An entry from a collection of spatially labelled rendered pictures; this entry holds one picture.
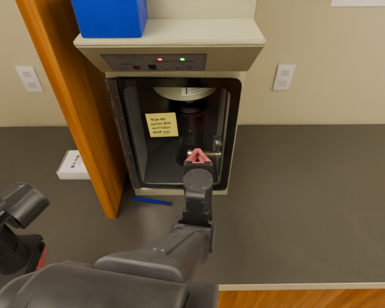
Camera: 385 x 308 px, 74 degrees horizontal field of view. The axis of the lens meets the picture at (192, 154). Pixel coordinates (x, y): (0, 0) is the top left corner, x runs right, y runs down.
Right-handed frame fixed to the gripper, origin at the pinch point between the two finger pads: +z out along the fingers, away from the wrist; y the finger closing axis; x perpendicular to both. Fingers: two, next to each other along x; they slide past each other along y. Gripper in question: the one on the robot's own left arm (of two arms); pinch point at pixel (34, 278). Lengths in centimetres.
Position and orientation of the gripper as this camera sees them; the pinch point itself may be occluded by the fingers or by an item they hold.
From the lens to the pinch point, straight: 69.5
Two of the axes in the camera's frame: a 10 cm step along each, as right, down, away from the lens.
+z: 0.0, 7.2, 6.9
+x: -10.0, 0.1, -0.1
